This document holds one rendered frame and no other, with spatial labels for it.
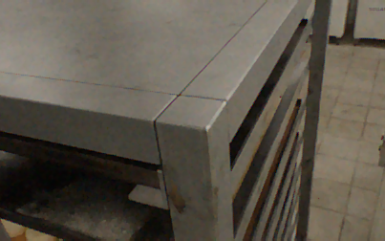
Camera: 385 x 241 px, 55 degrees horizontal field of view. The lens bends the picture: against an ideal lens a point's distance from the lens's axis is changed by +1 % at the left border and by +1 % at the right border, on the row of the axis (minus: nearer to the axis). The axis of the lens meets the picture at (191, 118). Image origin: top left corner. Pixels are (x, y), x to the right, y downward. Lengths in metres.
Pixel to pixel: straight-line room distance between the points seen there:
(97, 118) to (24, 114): 0.06
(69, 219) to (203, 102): 0.21
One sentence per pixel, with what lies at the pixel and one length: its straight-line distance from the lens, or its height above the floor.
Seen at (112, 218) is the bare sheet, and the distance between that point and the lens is 0.35.
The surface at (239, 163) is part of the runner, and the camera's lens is 0.36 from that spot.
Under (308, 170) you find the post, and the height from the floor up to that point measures 1.30.
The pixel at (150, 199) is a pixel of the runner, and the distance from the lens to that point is 0.23.
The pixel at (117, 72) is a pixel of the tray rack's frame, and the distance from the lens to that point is 0.25.
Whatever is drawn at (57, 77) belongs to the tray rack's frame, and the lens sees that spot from 0.26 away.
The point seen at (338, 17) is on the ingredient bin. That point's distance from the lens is 5.27.
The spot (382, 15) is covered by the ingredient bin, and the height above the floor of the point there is 0.43.
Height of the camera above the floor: 1.91
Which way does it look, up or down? 31 degrees down
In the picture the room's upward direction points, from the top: 6 degrees counter-clockwise
